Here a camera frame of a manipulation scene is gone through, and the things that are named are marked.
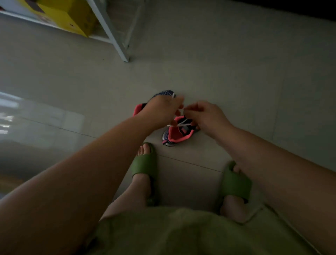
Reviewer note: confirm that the person's right hand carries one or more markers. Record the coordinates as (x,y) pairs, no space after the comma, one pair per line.
(207,118)

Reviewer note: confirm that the person's left hand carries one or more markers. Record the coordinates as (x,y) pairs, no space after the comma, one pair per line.
(160,111)

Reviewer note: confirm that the blue knit sneaker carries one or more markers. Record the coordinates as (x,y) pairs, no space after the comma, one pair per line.
(178,134)
(165,93)

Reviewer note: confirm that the white shoelace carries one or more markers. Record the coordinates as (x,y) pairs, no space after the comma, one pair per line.
(181,124)

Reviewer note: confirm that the person's right forearm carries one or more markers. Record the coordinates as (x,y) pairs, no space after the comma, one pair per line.
(288,178)

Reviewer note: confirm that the person's left forearm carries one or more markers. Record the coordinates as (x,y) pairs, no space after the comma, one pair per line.
(57,194)

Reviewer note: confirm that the person's left leg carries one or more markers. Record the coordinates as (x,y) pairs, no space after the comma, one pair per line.
(134,194)

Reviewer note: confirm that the person's leg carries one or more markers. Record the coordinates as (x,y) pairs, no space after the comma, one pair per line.
(232,210)
(134,194)

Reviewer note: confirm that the person's right leg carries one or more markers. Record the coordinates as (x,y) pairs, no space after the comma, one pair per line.
(232,210)

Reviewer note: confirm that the green foam slipper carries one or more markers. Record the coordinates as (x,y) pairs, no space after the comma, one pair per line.
(144,163)
(235,184)

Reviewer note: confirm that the white metal shoe rack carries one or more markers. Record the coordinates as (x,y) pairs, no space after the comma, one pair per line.
(110,29)

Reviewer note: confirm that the olive green shorts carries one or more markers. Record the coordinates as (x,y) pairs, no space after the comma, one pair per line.
(183,231)

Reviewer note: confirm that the yellow shoe box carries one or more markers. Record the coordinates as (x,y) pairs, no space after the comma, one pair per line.
(65,15)

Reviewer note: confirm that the black baseboard strip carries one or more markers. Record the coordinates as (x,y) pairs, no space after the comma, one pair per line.
(288,8)

